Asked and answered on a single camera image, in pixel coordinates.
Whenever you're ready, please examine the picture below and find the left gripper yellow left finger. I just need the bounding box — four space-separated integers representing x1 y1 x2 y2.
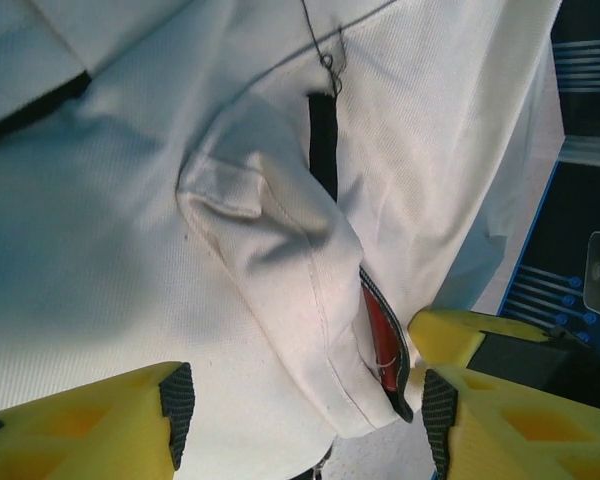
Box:
0 361 197 480

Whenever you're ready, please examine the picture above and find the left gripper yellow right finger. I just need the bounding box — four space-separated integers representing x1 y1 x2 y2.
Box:
421 367 600 480

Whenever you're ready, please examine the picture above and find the cream canvas student bag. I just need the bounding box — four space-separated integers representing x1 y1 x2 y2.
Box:
0 0 565 480

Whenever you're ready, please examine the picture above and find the blue printed side panel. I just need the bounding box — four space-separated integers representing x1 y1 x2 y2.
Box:
472 0 600 361

